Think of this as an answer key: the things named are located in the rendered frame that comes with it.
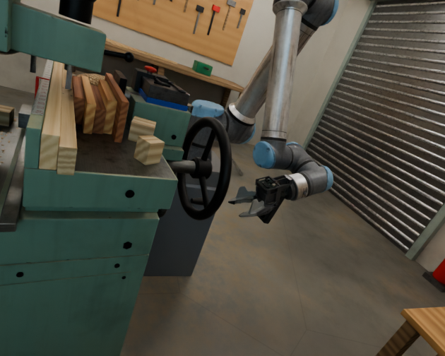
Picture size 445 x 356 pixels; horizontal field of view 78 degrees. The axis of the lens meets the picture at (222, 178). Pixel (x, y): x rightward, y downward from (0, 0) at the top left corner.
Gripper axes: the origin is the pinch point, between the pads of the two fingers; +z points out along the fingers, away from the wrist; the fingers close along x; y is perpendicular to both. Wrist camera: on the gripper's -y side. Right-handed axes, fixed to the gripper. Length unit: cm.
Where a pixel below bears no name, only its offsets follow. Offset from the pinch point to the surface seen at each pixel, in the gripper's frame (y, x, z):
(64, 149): 40, 23, 38
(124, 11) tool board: 48, -323, -22
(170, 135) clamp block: 28.4, -1.1, 18.4
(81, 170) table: 36, 22, 37
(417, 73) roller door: -6, -124, -281
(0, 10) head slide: 54, 5, 42
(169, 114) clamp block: 33.7, -1.0, 18.2
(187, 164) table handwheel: 19.1, -1.7, 14.5
